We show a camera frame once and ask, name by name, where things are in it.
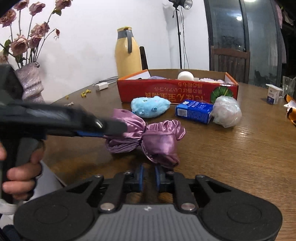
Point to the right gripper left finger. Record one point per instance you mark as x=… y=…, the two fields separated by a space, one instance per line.
x=115 y=190

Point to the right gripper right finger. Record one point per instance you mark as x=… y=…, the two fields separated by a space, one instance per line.
x=169 y=181

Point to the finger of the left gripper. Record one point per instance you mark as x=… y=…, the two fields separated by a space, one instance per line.
x=91 y=126

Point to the blue plush toy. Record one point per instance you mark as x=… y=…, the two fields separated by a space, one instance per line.
x=149 y=107

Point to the purple drawstring pouch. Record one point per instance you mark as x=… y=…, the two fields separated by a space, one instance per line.
x=156 y=77

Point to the blue tissue pack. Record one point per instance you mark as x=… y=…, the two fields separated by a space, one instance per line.
x=194 y=111

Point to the white plastic bag ball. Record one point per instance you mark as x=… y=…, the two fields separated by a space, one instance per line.
x=226 y=112

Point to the lilac fluffy towel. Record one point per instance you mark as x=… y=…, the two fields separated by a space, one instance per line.
x=211 y=80

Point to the person left hand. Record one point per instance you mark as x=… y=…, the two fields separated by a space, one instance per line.
x=22 y=179

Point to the white charger block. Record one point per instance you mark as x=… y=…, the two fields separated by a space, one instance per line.
x=101 y=86

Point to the yellow crumbs cluster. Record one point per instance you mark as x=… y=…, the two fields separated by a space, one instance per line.
x=83 y=94

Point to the purple textured vase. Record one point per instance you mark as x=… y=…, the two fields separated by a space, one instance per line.
x=31 y=82

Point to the yellow thermos jug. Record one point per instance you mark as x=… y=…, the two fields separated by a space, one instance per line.
x=127 y=53

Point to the dark chair beside jug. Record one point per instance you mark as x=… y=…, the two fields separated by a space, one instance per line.
x=143 y=58

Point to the red cardboard box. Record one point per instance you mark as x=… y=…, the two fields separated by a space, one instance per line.
x=176 y=91

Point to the dried pink roses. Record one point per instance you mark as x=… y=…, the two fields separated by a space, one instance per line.
x=25 y=46

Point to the small white milk carton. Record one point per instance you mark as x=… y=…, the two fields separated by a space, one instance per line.
x=273 y=94

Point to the studio light on stand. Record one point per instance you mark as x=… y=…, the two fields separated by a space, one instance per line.
x=179 y=5

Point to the wooden chair behind table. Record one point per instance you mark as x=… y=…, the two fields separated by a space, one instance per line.
x=234 y=62

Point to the clear drinking glass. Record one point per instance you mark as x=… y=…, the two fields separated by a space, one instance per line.
x=288 y=86

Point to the sliding glass door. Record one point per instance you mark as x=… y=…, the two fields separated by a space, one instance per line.
x=264 y=28

